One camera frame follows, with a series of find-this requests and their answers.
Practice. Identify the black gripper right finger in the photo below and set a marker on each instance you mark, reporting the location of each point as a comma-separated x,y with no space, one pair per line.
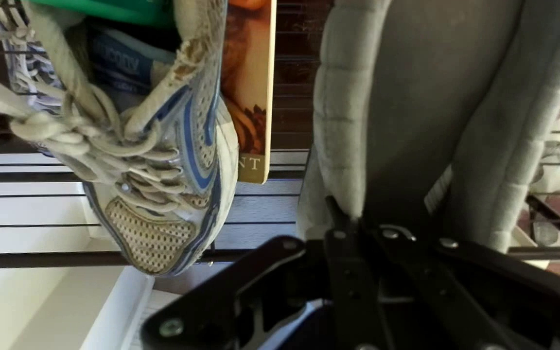
419,288

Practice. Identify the book under shoe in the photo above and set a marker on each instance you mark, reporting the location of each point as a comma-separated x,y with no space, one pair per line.
248,82

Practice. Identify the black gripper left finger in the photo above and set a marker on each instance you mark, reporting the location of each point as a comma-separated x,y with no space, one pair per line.
253,300

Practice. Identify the white blue running shoe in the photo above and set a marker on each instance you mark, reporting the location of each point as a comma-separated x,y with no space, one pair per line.
135,113

